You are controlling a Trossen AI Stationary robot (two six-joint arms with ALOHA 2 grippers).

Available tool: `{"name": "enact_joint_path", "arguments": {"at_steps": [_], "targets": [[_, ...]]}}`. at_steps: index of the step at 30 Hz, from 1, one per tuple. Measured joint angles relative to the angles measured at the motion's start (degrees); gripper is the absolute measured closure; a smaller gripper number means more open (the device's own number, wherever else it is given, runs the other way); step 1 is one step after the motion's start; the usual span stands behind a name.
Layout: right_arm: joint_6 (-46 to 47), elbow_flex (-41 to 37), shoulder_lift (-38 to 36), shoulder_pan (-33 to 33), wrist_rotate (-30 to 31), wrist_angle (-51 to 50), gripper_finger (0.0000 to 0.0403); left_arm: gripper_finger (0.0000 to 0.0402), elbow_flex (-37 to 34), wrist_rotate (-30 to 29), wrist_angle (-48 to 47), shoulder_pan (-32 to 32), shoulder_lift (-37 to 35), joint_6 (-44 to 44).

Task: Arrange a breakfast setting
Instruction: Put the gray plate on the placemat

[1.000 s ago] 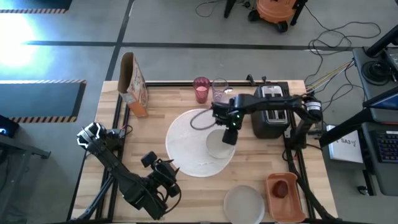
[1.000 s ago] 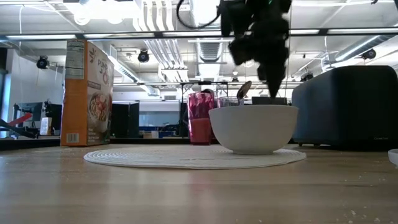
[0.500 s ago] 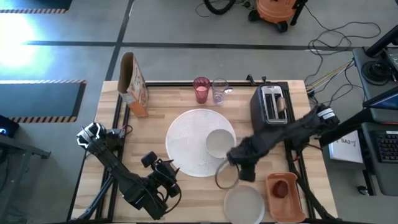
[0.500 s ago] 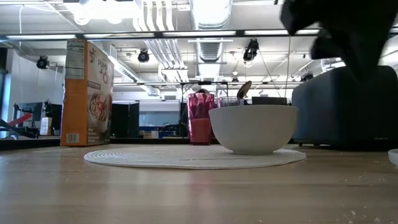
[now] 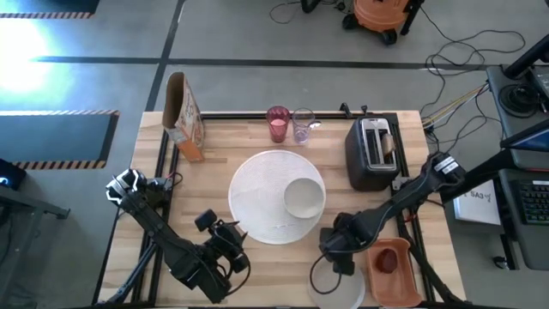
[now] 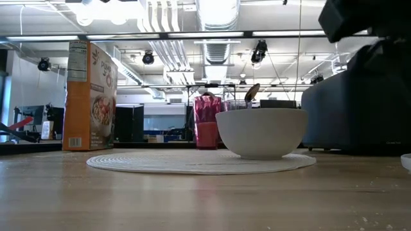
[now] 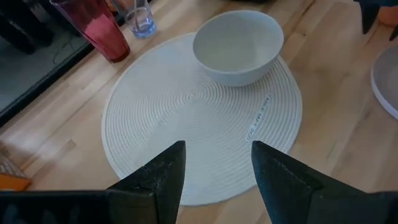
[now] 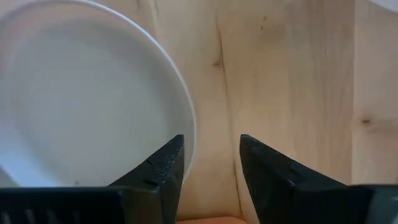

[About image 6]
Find black table edge rail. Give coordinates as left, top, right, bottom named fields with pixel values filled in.
left=0, top=141, right=306, bottom=157

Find orange-handled metal spoon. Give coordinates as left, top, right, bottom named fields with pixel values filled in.
left=243, top=83, right=261, bottom=109

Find black metal rack frame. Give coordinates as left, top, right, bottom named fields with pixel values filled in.
left=186, top=83, right=238, bottom=97

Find black overhead frame bar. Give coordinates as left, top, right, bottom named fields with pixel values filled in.
left=0, top=29, right=369, bottom=42

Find silver ventilation duct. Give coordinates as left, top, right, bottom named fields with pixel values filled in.
left=195, top=0, right=241, bottom=101

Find black office partition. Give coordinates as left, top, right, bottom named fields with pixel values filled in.
left=114, top=104, right=145, bottom=143

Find white ceramic bowl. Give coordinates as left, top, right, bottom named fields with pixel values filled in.
left=214, top=108, right=308, bottom=160

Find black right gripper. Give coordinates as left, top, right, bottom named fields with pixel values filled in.
left=317, top=0, right=411, bottom=73

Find pink faceted tumbler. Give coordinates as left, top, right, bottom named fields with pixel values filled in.
left=192, top=95, right=222, bottom=151

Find white ceiling pipes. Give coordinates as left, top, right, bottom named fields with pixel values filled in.
left=143, top=0, right=197, bottom=86

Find white round woven placemat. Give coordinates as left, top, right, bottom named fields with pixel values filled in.
left=85, top=150, right=317, bottom=176

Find red bar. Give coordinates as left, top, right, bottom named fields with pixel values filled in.
left=8, top=117, right=35, bottom=132

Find orange cereal box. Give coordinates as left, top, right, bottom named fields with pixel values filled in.
left=62, top=40, right=119, bottom=151

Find black curved bar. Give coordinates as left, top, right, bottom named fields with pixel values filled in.
left=0, top=124, right=38, bottom=144

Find black computer monitor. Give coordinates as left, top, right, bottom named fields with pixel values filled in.
left=13, top=105, right=45, bottom=128
left=46, top=102, right=65, bottom=135
left=259, top=99, right=298, bottom=109

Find dark grey toaster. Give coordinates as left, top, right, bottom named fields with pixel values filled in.
left=301, top=69, right=411, bottom=155

